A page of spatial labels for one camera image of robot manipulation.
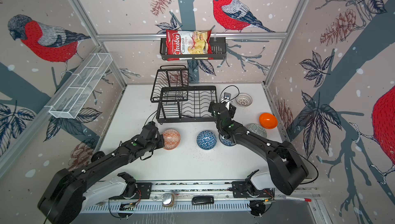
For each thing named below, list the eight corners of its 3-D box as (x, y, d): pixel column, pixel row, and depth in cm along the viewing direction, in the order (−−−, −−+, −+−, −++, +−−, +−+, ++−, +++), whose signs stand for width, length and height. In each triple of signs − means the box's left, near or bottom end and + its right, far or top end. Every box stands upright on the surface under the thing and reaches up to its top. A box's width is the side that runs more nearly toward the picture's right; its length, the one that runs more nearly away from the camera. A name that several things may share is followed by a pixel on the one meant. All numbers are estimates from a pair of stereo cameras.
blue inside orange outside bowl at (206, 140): (196, 150, 88) (196, 147, 85) (197, 133, 95) (196, 130, 92) (216, 150, 88) (217, 147, 85) (215, 133, 95) (216, 130, 92)
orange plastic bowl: (260, 130, 96) (262, 126, 93) (256, 115, 104) (258, 111, 100) (276, 130, 96) (279, 126, 93) (271, 115, 104) (274, 111, 100)
